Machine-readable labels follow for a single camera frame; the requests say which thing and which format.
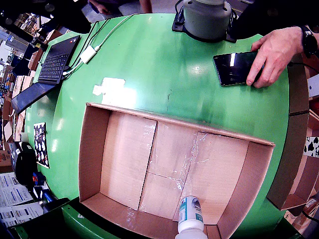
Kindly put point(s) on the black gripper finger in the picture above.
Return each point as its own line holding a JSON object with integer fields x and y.
{"x": 64, "y": 15}
{"x": 256, "y": 22}

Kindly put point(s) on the black tablet device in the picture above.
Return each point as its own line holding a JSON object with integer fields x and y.
{"x": 231, "y": 69}

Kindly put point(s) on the bystander forearm with wristband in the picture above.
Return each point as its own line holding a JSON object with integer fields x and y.
{"x": 310, "y": 42}

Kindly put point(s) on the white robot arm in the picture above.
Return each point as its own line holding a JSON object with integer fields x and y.
{"x": 207, "y": 20}

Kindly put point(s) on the open brown cardboard box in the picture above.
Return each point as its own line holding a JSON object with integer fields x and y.
{"x": 296, "y": 87}
{"x": 286, "y": 174}

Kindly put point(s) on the white carton box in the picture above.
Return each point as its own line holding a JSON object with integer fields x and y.
{"x": 314, "y": 84}

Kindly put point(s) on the cow print carton box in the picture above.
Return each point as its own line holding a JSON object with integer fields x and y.
{"x": 312, "y": 147}

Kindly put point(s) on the shallow cardboard tray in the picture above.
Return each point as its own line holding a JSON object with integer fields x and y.
{"x": 124, "y": 154}

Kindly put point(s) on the small blue and red box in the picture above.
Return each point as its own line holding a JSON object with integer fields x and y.
{"x": 37, "y": 178}

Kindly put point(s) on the printed brown cardboard box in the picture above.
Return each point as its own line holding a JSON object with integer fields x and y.
{"x": 296, "y": 221}

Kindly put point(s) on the bystander hand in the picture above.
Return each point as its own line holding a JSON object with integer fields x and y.
{"x": 276, "y": 49}

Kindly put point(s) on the black laptop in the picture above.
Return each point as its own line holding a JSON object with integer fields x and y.
{"x": 53, "y": 62}

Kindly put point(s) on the background stack of cartons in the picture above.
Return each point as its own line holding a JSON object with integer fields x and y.
{"x": 22, "y": 79}

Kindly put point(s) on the black and white sticker sheet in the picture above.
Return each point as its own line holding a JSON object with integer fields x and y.
{"x": 41, "y": 147}

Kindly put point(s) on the black rounded device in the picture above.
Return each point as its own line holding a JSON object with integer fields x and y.
{"x": 25, "y": 164}

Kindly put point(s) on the blue cylindrical object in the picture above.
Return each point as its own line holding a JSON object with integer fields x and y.
{"x": 47, "y": 195}

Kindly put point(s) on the printed paper sheets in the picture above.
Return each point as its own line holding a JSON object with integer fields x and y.
{"x": 15, "y": 199}

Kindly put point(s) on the green metal shelf unit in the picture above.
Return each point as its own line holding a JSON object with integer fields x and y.
{"x": 74, "y": 224}

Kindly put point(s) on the white bottle with teal label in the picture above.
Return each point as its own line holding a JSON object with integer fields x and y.
{"x": 190, "y": 224}

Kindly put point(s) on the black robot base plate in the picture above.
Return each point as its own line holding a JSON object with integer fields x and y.
{"x": 177, "y": 23}

